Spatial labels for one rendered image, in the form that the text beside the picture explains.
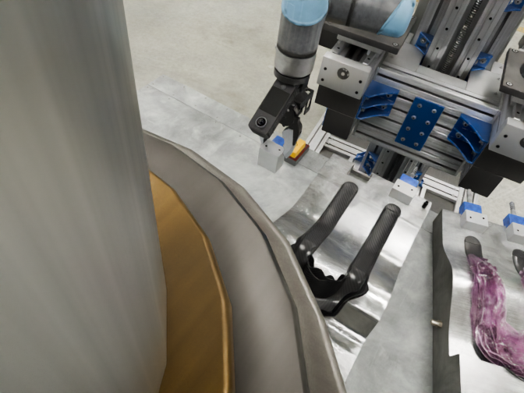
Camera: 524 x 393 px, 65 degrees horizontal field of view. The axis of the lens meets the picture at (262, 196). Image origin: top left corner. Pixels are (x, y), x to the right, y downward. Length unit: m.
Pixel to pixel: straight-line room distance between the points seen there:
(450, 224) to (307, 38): 0.56
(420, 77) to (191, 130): 0.68
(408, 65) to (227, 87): 1.57
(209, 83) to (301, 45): 2.01
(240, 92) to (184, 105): 1.43
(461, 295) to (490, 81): 0.73
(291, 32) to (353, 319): 0.52
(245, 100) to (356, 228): 1.81
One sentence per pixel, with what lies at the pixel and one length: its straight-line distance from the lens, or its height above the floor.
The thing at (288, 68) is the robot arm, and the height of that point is 1.17.
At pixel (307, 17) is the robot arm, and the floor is 1.27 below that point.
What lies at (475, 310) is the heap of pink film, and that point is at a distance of 0.91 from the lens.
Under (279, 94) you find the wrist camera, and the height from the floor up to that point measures 1.12.
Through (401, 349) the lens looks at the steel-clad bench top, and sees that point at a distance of 0.92.
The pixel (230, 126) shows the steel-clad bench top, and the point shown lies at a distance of 1.21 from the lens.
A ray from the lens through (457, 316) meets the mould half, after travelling 0.91.
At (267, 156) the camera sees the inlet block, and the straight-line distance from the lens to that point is 0.92.
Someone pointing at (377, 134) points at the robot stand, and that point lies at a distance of 1.43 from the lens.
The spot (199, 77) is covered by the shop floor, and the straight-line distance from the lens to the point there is 2.79.
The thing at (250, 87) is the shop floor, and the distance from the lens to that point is 2.74.
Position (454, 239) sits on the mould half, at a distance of 1.04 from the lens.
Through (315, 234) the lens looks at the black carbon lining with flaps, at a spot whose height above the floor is 0.90.
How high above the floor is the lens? 1.59
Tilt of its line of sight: 50 degrees down
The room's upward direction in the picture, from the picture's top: 10 degrees clockwise
